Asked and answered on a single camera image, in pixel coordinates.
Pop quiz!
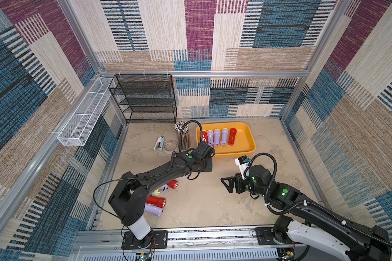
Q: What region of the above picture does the red flashlight white flower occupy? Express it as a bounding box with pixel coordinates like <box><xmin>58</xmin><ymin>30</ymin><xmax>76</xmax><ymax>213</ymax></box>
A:
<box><xmin>202</xmin><ymin>130</ymin><xmax>208</xmax><ymax>142</ymax></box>

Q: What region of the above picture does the yellow plastic storage tray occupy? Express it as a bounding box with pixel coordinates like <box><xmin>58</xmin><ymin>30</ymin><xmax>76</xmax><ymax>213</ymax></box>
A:
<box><xmin>201</xmin><ymin>122</ymin><xmax>256</xmax><ymax>159</ymax></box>

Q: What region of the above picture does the green flashlight yellow head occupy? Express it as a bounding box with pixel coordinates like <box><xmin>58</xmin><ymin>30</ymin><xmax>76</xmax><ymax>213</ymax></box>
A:
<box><xmin>151</xmin><ymin>188</ymin><xmax>161</xmax><ymax>197</ymax></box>

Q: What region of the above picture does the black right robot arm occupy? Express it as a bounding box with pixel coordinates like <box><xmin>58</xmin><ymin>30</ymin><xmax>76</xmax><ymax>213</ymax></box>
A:
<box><xmin>221</xmin><ymin>153</ymin><xmax>392</xmax><ymax>261</ymax></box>

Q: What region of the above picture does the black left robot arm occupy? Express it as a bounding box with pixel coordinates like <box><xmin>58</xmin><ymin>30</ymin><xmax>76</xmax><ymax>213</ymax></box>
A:
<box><xmin>107</xmin><ymin>134</ymin><xmax>215</xmax><ymax>248</ymax></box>

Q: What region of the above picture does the mesh cup of pencils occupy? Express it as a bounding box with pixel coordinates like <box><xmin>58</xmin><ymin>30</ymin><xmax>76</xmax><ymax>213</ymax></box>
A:
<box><xmin>174</xmin><ymin>121</ymin><xmax>190</xmax><ymax>151</ymax></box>

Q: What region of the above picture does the beige tape roll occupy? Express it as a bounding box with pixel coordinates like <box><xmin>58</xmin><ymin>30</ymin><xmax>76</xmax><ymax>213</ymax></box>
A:
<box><xmin>163</xmin><ymin>140</ymin><xmax>179</xmax><ymax>154</ymax></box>

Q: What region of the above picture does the grey white stapler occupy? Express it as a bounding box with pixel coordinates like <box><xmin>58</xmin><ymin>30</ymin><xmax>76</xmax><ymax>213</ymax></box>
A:
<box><xmin>154</xmin><ymin>136</ymin><xmax>165</xmax><ymax>151</ymax></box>

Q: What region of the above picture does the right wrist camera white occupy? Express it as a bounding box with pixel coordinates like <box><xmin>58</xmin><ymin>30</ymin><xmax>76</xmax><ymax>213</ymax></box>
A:
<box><xmin>235</xmin><ymin>156</ymin><xmax>250</xmax><ymax>179</ymax></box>

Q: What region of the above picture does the aluminium front rail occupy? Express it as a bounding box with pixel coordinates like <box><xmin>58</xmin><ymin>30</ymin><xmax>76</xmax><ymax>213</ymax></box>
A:
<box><xmin>72</xmin><ymin>225</ymin><xmax>302</xmax><ymax>253</ymax></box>

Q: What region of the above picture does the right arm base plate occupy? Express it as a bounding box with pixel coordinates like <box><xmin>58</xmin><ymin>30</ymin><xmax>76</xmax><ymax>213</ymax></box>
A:
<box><xmin>252</xmin><ymin>227</ymin><xmax>301</xmax><ymax>246</ymax></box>

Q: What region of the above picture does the black wire mesh shelf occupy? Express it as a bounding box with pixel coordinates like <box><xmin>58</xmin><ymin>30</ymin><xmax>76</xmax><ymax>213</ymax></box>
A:
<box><xmin>109</xmin><ymin>74</ymin><xmax>177</xmax><ymax>124</ymax></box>

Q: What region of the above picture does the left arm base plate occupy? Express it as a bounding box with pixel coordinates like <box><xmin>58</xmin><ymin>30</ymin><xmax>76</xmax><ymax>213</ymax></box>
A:
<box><xmin>122</xmin><ymin>230</ymin><xmax>168</xmax><ymax>250</ymax></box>

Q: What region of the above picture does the white wire mesh basket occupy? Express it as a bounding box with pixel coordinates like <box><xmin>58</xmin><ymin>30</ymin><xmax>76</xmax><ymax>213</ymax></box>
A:
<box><xmin>58</xmin><ymin>78</ymin><xmax>112</xmax><ymax>147</ymax></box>

